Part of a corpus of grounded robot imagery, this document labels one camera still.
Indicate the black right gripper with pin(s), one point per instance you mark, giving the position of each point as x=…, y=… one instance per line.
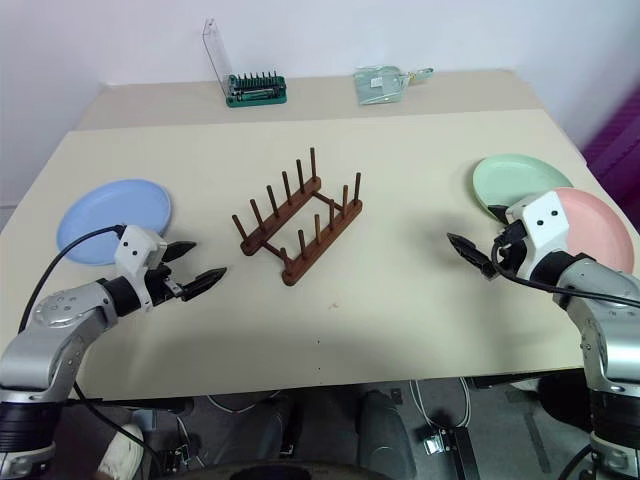
x=512, y=250

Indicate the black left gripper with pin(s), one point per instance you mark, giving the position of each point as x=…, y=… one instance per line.
x=162, y=287

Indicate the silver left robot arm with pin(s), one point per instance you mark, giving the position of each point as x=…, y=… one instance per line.
x=47, y=340

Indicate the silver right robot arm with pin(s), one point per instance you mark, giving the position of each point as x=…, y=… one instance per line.
x=610, y=325

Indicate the brown wooden dish rack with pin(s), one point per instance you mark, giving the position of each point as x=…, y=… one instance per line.
x=300, y=225

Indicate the green plate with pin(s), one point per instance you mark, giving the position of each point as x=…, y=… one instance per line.
x=515, y=180

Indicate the blue plate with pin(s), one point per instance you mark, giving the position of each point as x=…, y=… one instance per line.
x=110, y=210

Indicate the red plate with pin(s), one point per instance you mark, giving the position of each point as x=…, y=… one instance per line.
x=597, y=230

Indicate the purple object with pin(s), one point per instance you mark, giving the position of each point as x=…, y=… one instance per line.
x=617, y=145

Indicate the green screwdriver bit set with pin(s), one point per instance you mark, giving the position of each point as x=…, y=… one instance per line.
x=256, y=92

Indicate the white shoe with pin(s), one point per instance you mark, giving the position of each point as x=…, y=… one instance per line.
x=122, y=452

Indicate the clear plastic case lid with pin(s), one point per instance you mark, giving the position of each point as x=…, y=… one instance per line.
x=218, y=50

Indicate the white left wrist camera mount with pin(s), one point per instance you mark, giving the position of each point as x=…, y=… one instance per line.
x=135, y=250

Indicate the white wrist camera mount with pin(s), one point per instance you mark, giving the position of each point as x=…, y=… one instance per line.
x=135, y=250
x=545, y=225

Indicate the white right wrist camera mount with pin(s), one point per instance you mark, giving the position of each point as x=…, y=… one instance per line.
x=545, y=225

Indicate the black caster bracket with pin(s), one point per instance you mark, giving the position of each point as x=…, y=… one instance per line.
x=447, y=445

